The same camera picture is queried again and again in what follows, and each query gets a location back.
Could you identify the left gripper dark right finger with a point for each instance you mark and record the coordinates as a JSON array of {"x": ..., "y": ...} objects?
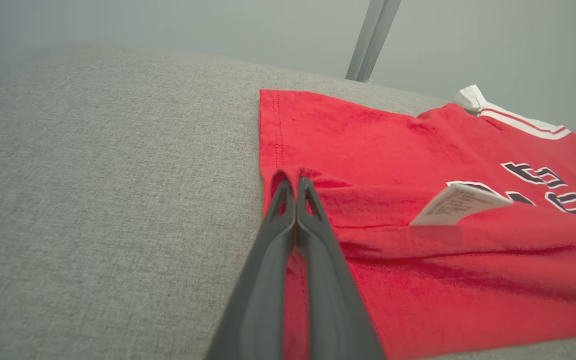
[{"x": 333, "y": 310}]

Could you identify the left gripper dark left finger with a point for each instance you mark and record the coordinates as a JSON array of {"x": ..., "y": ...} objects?
[{"x": 260, "y": 310}]

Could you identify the red jersey with white sleeves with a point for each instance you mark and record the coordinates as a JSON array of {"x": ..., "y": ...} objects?
[{"x": 418, "y": 300}]

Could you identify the grey fabric sofa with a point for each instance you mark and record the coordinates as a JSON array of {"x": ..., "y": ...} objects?
[{"x": 93, "y": 200}]

